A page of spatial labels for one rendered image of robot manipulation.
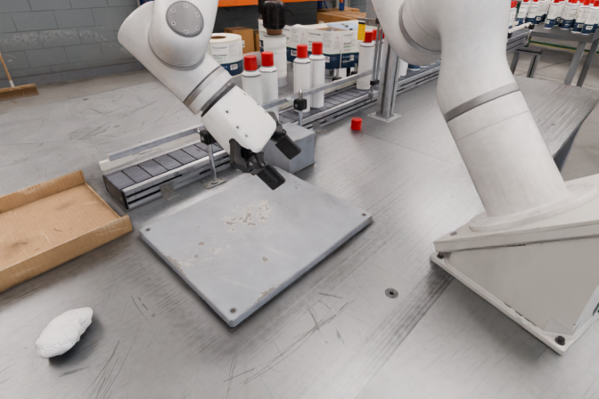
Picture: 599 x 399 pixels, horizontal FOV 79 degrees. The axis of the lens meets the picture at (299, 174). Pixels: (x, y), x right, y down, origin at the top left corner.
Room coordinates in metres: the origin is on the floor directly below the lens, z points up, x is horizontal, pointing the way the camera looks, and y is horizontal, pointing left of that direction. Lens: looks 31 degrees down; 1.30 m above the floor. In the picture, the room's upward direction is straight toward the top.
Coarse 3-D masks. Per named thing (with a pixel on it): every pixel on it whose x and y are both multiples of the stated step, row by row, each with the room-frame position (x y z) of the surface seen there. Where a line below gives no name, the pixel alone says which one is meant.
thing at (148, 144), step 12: (360, 72) 1.28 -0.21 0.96; (372, 72) 1.31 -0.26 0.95; (324, 84) 1.14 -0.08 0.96; (336, 84) 1.17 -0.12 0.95; (288, 96) 1.02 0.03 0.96; (264, 108) 0.95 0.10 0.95; (180, 132) 0.77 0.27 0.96; (192, 132) 0.79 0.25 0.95; (144, 144) 0.70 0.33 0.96; (156, 144) 0.72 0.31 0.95; (108, 156) 0.65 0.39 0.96; (120, 156) 0.67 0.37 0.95
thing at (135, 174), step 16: (400, 80) 1.47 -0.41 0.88; (336, 96) 1.26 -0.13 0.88; (352, 96) 1.26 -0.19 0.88; (288, 112) 1.11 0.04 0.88; (192, 144) 0.87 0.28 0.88; (160, 160) 0.78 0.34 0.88; (176, 160) 0.78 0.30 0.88; (192, 160) 0.78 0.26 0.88; (112, 176) 0.71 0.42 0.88; (128, 176) 0.71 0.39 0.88; (144, 176) 0.71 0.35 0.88
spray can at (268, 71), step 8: (264, 56) 1.00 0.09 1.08; (272, 56) 1.01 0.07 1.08; (264, 64) 1.01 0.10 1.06; (272, 64) 1.01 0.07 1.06; (264, 72) 1.00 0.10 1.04; (272, 72) 1.00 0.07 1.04; (264, 80) 1.00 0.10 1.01; (272, 80) 1.00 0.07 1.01; (264, 88) 1.00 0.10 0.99; (272, 88) 1.00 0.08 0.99; (264, 96) 1.00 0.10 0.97; (272, 96) 1.00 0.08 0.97
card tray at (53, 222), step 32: (32, 192) 0.68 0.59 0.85; (64, 192) 0.71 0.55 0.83; (0, 224) 0.59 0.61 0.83; (32, 224) 0.59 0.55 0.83; (64, 224) 0.59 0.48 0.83; (96, 224) 0.59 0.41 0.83; (128, 224) 0.57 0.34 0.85; (0, 256) 0.50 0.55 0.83; (32, 256) 0.46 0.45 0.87; (64, 256) 0.49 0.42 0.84; (0, 288) 0.42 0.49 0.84
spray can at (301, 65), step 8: (304, 48) 1.10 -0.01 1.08; (304, 56) 1.10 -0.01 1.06; (296, 64) 1.10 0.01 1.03; (304, 64) 1.09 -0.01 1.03; (296, 72) 1.10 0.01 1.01; (304, 72) 1.09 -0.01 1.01; (296, 80) 1.10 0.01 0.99; (304, 80) 1.09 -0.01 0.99; (296, 88) 1.10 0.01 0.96; (304, 88) 1.09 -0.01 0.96; (304, 96) 1.09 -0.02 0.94; (296, 112) 1.10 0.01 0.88; (304, 112) 1.09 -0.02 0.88
